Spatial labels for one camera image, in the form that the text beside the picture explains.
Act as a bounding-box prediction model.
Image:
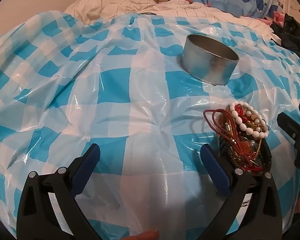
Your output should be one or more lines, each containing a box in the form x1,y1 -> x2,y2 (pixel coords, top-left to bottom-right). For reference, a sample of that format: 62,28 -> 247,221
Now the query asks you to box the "red cord necklace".
203,109 -> 243,160

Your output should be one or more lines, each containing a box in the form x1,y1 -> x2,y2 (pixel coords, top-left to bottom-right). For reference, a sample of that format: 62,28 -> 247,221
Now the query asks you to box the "round metal tin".
180,34 -> 240,86

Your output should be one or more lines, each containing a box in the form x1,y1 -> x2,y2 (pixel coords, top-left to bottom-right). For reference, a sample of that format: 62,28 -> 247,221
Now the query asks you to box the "black cloth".
270,14 -> 300,63

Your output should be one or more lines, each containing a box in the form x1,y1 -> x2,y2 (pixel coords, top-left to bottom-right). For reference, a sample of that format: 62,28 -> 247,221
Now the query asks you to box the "pink cloth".
259,11 -> 286,23

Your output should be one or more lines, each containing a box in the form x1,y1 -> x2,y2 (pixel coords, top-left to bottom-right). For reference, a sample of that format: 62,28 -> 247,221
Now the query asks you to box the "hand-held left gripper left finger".
17,143 -> 108,240

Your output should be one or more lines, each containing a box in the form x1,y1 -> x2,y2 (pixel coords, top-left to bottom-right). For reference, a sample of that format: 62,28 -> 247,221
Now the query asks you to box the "blue white checked plastic sheet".
0,12 -> 300,240

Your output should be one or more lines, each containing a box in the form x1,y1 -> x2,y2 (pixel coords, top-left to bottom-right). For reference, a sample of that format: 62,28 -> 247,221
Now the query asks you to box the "white quilt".
64,0 -> 282,43

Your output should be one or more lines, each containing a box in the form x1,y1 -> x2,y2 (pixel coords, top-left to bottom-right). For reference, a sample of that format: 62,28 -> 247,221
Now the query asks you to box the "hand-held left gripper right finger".
200,144 -> 283,240

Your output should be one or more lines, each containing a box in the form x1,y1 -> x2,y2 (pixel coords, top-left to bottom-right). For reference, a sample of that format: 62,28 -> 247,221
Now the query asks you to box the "person's left hand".
129,230 -> 161,240

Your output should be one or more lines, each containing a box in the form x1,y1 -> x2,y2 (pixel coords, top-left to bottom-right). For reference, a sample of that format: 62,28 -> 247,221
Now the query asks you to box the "pile of mixed jewelry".
203,101 -> 273,178

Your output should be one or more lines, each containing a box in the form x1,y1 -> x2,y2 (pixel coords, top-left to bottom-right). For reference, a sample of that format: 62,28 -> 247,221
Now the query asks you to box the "white bead bracelet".
229,101 -> 270,139

